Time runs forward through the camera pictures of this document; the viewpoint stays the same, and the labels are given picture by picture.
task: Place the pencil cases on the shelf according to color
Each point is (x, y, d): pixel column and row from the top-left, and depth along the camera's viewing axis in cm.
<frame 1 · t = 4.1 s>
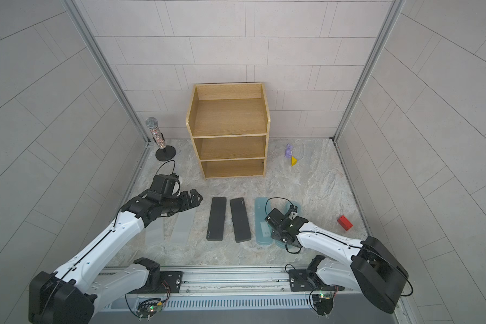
left hand: (198, 199, 80), fingers open
right hand: (280, 236, 85), fingers open
purple bunny figurine: (288, 152, 110), point 3 cm above the table
yellow triangular block: (293, 161, 107), point 2 cm above the table
wooden three-tier shelf: (230, 123, 82), point 31 cm above the table
toy microphone on stand: (165, 153, 111), on the table
black pencil case left: (217, 219, 87), on the table
black pencil case right: (240, 219, 88), on the table
teal pencil case: (263, 207, 91), on the table
teal pencil case 2: (290, 202, 93), on the table
clear pencil case right: (181, 229, 84), on the table

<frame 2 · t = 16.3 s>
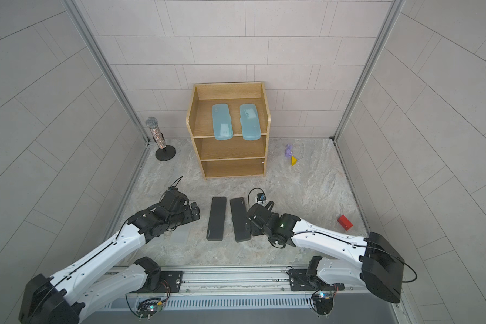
left hand: (195, 211, 82), fingers open
right hand: (253, 225, 80), fingers open
teal pencil case: (250, 125, 82), point 31 cm above the table
teal pencil case 2: (222, 122, 81), point 32 cm above the table
the other named things where they were.

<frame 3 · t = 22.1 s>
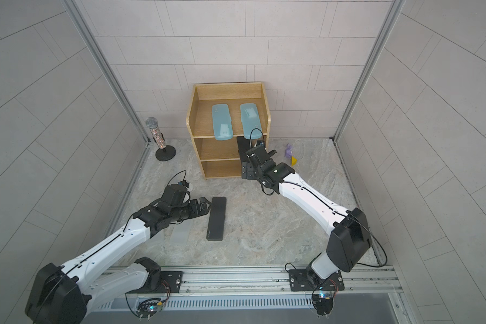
left hand: (208, 206, 82), fingers open
right hand: (251, 167, 82), fingers open
black pencil case right: (244, 145, 93), point 18 cm above the table
the other named things where they were.

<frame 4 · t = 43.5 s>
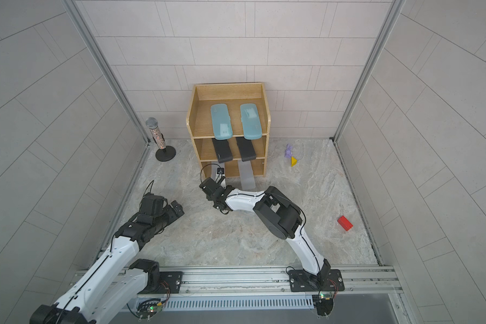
left hand: (179, 208, 84), fingers open
right hand: (215, 188, 97), fingers open
black pencil case left: (223, 150, 92), point 17 cm above the table
red block: (345, 223, 86), point 2 cm above the table
